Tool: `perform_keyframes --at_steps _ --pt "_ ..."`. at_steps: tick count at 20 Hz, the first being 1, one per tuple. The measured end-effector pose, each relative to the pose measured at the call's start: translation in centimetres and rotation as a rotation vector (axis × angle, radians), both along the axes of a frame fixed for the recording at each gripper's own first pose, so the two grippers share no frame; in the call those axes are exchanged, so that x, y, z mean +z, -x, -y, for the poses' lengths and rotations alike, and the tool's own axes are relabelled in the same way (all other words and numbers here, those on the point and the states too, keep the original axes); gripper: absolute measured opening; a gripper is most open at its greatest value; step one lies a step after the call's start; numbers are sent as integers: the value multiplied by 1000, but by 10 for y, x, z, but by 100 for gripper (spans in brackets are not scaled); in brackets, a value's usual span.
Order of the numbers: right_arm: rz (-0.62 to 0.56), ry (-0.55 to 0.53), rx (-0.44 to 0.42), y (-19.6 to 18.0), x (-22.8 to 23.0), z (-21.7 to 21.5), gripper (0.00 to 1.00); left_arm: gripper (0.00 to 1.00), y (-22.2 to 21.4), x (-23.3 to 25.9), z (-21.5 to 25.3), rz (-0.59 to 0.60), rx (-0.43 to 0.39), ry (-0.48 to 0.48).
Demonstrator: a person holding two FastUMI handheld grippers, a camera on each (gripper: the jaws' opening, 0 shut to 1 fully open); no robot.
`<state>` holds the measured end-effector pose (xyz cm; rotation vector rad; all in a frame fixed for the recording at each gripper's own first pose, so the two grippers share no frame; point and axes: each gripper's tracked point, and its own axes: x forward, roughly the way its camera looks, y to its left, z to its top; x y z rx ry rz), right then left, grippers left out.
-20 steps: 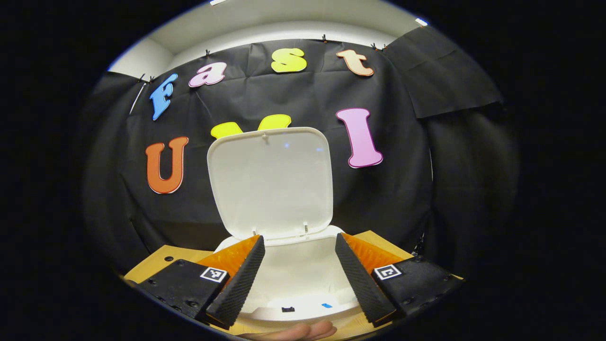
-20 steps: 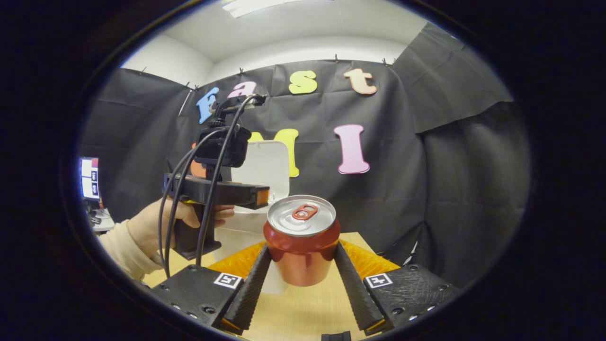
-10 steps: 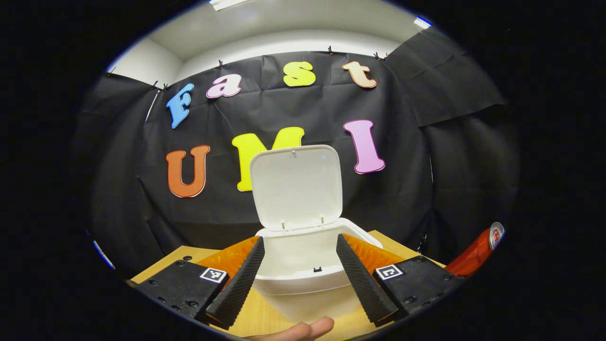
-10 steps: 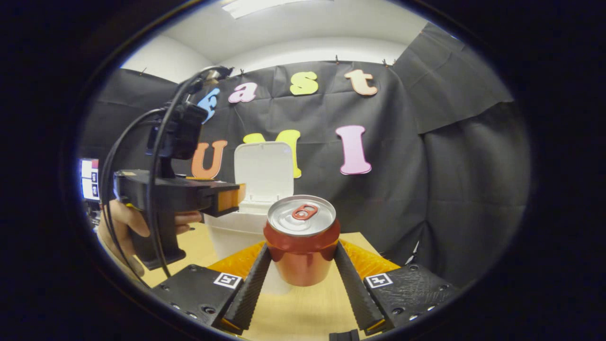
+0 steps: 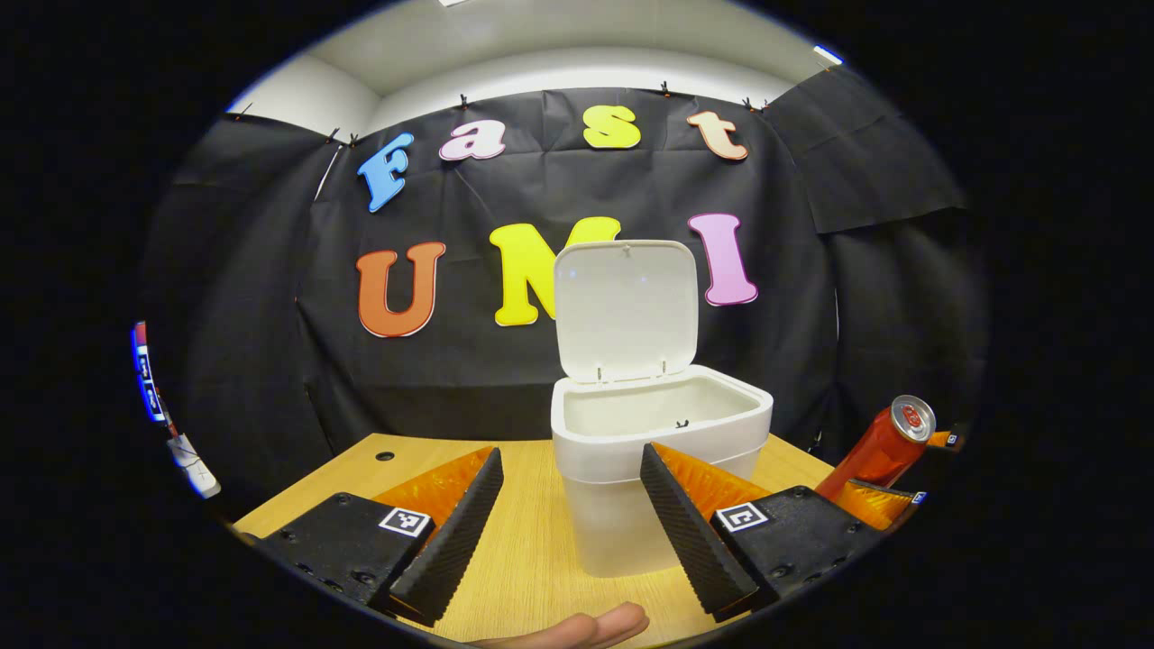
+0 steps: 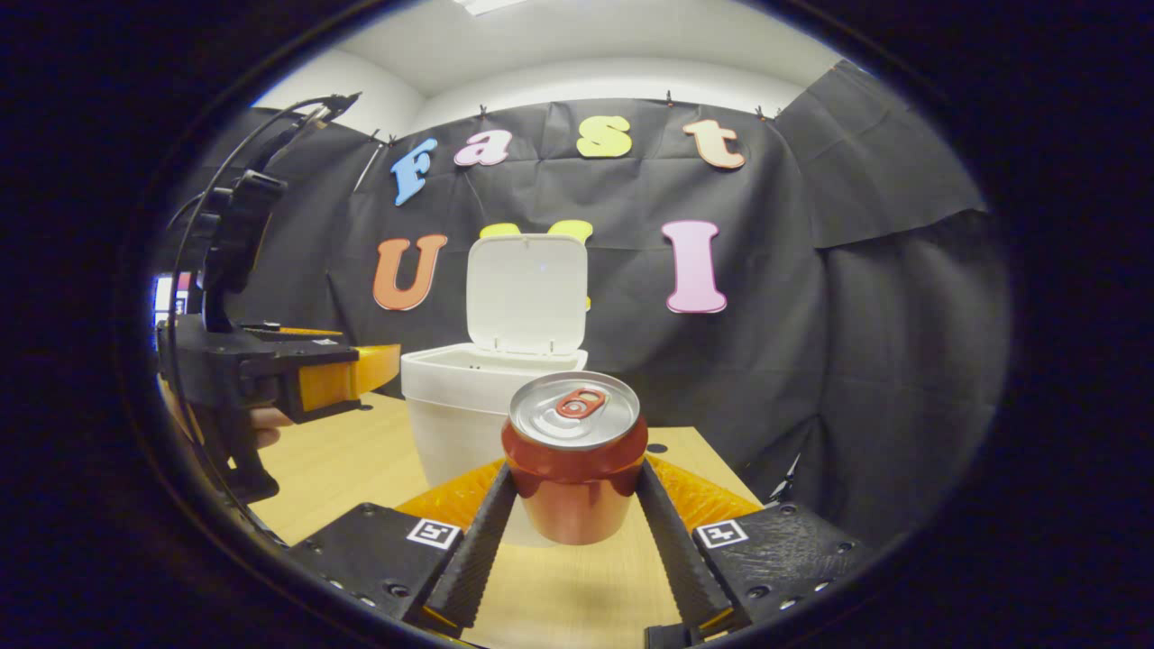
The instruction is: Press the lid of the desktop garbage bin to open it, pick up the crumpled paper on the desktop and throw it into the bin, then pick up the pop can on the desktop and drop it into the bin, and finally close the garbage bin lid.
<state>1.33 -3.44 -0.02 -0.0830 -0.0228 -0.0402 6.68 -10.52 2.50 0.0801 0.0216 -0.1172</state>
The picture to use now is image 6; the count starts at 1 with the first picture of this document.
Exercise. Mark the red pop can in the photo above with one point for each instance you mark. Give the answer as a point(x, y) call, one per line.
point(577, 487)

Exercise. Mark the black backdrop cloth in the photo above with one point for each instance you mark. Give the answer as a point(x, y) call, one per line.
point(856, 315)

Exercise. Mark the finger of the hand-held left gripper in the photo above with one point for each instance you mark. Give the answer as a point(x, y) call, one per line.
point(329, 388)
point(288, 333)

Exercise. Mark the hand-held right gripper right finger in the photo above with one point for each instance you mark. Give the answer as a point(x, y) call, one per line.
point(681, 559)

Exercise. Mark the computer monitor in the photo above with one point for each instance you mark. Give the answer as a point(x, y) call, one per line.
point(165, 297)

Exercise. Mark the wooden desktop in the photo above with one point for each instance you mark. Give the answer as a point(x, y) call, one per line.
point(343, 460)

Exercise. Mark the white desktop garbage bin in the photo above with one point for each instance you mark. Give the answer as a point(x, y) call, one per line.
point(451, 424)

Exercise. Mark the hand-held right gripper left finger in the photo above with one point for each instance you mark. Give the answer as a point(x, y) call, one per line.
point(478, 559)

